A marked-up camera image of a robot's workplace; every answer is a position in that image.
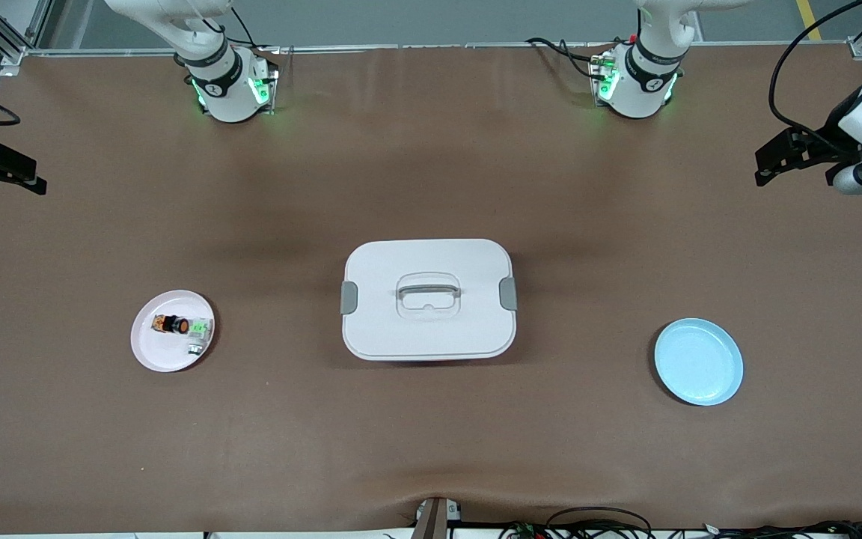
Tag light blue plate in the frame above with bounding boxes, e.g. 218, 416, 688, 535
654, 318, 744, 407

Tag pink plate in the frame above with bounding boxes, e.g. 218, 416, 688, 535
130, 290, 216, 373

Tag white lidded storage box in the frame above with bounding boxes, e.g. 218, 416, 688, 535
340, 238, 519, 362

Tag brown table mat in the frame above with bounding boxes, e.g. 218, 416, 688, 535
0, 43, 862, 534

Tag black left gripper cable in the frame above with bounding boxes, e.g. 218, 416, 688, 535
768, 0, 862, 140

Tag silver table edge rail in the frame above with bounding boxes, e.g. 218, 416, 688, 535
27, 41, 855, 56

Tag green push button switch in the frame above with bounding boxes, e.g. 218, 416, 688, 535
187, 317, 214, 357

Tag black arm base cables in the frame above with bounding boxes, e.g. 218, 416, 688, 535
527, 36, 611, 82

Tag black cable bundle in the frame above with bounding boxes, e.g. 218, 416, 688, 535
498, 507, 862, 539

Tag grey box lid handle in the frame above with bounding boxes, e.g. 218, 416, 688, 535
397, 283, 462, 302

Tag brown camera mount post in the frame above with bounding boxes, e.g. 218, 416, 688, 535
412, 496, 463, 539

